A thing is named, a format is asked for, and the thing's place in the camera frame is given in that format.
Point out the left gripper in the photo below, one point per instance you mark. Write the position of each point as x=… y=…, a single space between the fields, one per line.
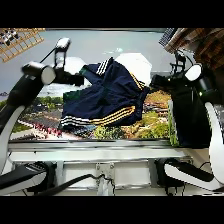
x=75 y=78

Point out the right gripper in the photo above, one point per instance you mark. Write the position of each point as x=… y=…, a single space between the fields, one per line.
x=160 y=83

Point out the navy striped shorts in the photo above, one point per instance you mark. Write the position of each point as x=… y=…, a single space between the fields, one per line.
x=106 y=96

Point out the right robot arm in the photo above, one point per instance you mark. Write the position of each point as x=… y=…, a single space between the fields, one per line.
x=213 y=133

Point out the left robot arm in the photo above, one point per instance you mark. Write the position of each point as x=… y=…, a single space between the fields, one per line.
x=13 y=100

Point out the wooden lattice rack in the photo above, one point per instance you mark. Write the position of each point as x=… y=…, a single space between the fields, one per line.
x=18 y=41

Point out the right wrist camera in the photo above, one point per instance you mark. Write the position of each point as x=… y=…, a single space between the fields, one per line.
x=179 y=61

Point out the silver frame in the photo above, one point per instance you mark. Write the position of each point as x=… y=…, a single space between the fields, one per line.
x=100 y=153

